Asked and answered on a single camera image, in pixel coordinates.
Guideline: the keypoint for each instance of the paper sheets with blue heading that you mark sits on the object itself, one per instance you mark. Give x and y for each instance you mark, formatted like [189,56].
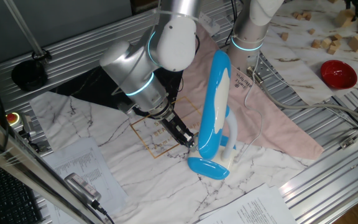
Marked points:
[253,208]

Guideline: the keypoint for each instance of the red emergency stop button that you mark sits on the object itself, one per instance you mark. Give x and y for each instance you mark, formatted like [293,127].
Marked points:
[12,118]

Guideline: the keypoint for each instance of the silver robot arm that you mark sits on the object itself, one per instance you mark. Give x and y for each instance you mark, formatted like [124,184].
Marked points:
[129,71]

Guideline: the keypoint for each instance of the black keyboard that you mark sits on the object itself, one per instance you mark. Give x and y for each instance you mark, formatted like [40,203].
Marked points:
[8,199]

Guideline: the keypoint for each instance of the shiny metal frame bar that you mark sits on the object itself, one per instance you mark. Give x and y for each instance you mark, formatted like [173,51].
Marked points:
[17,155]

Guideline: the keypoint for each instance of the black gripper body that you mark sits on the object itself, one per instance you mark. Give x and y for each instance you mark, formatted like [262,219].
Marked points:
[174,126]

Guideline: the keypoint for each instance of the blue and white desk lamp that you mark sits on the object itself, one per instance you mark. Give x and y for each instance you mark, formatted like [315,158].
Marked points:
[211,118]

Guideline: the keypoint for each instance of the printed white paper sheets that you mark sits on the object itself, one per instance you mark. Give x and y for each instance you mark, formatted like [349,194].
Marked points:
[82,161]

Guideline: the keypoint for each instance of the grey metal clamp bracket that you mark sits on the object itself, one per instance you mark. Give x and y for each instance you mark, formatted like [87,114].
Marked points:
[28,126]

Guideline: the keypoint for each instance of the white power strip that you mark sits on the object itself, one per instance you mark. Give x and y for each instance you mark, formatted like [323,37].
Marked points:
[211,26]

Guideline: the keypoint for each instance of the grey handheld device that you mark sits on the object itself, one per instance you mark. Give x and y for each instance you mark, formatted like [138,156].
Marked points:
[81,186]

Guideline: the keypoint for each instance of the red bowl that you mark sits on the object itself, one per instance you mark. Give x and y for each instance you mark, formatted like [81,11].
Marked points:
[337,74]

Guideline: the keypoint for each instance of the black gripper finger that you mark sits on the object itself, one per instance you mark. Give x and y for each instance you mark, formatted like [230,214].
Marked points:
[192,139]
[185,143]

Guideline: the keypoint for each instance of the marble pink black tablecloth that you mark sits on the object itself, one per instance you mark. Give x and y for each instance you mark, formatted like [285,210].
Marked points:
[154,186]

